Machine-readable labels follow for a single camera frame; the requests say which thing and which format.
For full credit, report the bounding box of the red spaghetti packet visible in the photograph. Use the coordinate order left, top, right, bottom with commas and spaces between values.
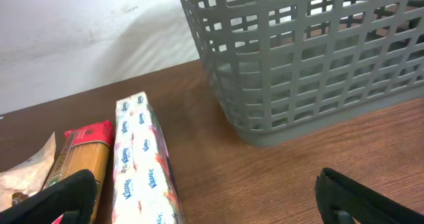
44, 120, 113, 223

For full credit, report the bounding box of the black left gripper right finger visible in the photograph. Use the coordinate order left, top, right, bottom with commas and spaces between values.
315, 168, 423, 224

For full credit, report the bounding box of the beige paper snack bag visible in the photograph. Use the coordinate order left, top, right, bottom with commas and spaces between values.
1, 132, 56, 211

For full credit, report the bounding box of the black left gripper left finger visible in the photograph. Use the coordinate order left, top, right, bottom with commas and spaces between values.
1, 169, 97, 224

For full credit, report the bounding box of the white Kleenex tissue pack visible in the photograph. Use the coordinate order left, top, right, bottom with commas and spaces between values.
111, 91, 185, 224

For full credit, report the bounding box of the grey plastic lattice basket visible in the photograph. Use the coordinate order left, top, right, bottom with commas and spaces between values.
180, 0, 423, 146

